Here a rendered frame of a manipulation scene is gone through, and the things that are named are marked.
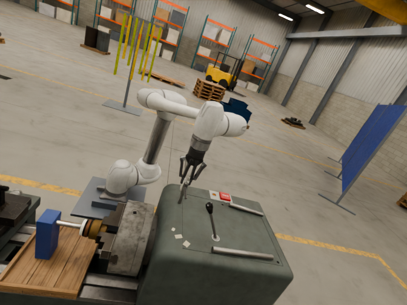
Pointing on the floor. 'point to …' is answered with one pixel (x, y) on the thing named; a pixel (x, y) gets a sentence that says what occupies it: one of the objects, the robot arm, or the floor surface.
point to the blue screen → (367, 144)
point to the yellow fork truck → (221, 75)
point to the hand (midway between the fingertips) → (185, 184)
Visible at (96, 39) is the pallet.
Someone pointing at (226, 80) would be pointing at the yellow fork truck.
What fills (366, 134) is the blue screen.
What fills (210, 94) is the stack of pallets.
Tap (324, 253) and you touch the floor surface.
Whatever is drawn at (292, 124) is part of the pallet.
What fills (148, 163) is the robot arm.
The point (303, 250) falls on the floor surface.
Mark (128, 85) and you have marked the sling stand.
